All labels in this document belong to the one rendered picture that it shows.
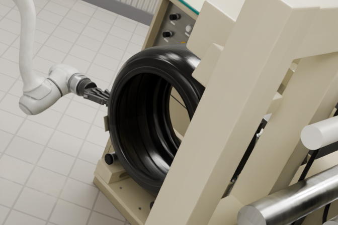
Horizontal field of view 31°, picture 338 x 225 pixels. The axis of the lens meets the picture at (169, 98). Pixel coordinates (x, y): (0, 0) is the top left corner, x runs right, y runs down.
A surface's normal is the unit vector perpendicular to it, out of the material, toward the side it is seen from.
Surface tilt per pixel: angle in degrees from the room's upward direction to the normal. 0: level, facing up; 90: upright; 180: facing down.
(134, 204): 0
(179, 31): 90
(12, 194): 0
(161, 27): 90
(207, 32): 90
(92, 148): 0
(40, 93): 57
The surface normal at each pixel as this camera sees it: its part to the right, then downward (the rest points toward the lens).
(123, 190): 0.33, -0.80
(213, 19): -0.69, 0.15
